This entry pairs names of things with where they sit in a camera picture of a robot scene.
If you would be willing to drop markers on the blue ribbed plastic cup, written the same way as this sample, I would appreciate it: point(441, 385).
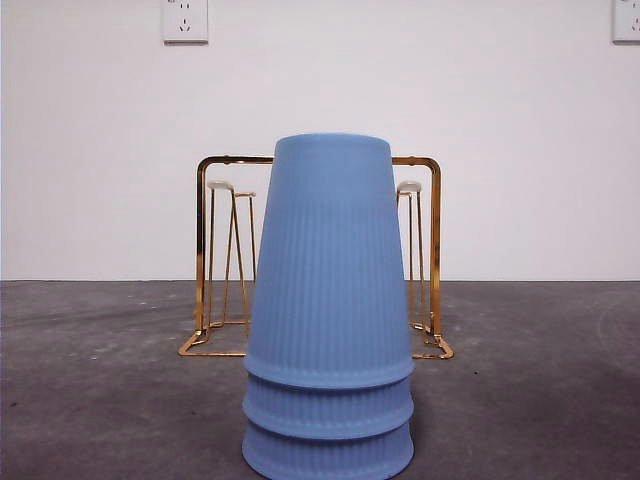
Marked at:
point(327, 410)
point(327, 250)
point(327, 457)

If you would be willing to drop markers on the white wall socket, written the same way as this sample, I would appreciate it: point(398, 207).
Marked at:
point(184, 25)
point(627, 25)

